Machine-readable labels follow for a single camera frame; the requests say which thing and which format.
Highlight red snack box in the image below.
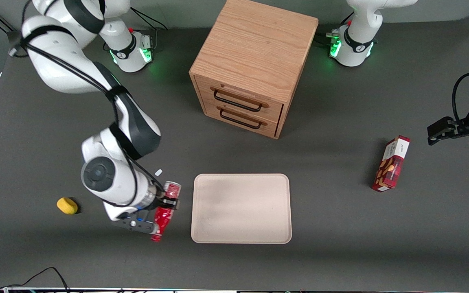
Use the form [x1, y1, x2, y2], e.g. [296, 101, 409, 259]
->
[371, 135, 411, 192]

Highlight black metal drawer handle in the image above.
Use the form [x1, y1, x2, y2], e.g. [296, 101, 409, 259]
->
[213, 89, 265, 112]
[219, 109, 263, 130]

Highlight black base cable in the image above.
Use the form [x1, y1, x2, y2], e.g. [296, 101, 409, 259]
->
[130, 7, 169, 31]

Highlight beige rectangular tray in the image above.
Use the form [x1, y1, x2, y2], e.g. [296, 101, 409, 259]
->
[191, 173, 292, 245]

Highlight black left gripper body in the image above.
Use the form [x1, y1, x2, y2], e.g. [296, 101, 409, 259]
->
[454, 114, 469, 139]

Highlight black cable at table edge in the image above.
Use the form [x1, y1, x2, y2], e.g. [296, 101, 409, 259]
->
[0, 267, 70, 293]

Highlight yellow sponge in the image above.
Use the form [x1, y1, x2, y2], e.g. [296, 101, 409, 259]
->
[57, 197, 79, 215]

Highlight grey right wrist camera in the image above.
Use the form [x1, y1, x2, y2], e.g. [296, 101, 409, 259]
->
[110, 209, 158, 236]

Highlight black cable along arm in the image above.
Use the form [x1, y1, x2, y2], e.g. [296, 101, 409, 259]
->
[11, 0, 166, 206]

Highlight red coke bottle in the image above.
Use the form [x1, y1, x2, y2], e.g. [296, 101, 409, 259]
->
[150, 181, 182, 243]

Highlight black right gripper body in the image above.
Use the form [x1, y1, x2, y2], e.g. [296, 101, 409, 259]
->
[153, 189, 169, 211]

